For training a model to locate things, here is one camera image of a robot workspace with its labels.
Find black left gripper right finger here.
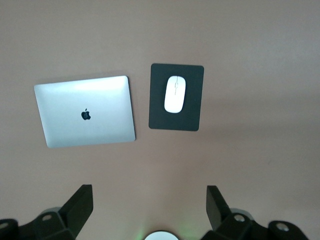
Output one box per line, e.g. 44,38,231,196
206,185,232,232

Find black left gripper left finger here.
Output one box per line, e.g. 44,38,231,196
59,184,94,237

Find white computer mouse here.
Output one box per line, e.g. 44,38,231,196
163,75,187,114

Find black mouse pad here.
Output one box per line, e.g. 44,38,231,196
147,62,205,132

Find silver closed laptop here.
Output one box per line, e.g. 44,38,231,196
33,74,137,150

